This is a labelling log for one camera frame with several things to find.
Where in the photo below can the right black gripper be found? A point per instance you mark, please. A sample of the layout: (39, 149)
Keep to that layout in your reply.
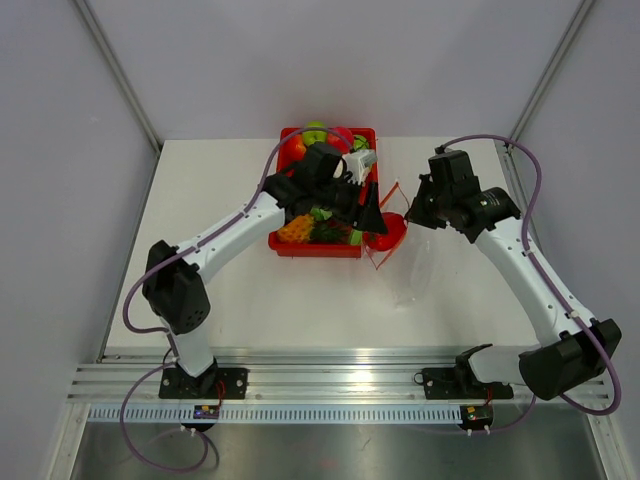
(416, 212)

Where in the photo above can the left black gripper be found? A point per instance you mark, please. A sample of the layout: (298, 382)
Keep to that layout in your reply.
(372, 220)

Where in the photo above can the red bell pepper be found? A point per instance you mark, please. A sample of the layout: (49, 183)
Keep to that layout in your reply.
(397, 228)

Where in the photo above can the clear zip top bag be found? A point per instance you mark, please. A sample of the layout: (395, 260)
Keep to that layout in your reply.
(403, 259)

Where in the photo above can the green lettuce cabbage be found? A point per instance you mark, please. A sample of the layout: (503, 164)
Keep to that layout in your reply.
(320, 215)

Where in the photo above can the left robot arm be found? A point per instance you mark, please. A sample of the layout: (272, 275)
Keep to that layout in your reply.
(176, 276)

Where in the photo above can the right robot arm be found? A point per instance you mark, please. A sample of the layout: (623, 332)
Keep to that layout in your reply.
(573, 347)

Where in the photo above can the green cucumber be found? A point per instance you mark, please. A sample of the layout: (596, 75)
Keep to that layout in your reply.
(355, 238)

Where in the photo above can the red plastic tray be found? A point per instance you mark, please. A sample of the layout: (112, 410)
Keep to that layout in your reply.
(322, 250)

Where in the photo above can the orange pineapple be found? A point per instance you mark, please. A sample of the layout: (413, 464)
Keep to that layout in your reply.
(306, 229)

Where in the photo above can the dark green round vegetable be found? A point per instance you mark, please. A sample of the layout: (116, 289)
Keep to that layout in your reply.
(360, 143)

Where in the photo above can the red apple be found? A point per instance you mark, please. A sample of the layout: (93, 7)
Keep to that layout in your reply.
(341, 138)

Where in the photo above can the green apple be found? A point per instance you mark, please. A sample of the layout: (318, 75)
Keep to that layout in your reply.
(315, 132)

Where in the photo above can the red orange peach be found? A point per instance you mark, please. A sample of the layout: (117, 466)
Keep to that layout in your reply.
(295, 148)

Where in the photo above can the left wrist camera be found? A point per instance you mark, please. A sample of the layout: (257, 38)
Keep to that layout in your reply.
(359, 164)

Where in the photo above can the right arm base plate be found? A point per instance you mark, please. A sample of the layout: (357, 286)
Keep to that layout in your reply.
(450, 383)

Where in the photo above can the aluminium mounting rail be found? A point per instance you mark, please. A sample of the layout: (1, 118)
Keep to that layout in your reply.
(327, 386)

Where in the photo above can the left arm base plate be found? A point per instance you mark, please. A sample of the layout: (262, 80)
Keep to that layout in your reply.
(223, 383)

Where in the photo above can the right frame post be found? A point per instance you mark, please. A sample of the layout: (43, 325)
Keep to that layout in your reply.
(553, 66)

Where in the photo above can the frame post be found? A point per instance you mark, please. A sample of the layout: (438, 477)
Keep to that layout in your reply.
(100, 39)
(553, 66)

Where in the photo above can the left frame post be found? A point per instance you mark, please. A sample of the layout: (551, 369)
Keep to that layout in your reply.
(100, 39)

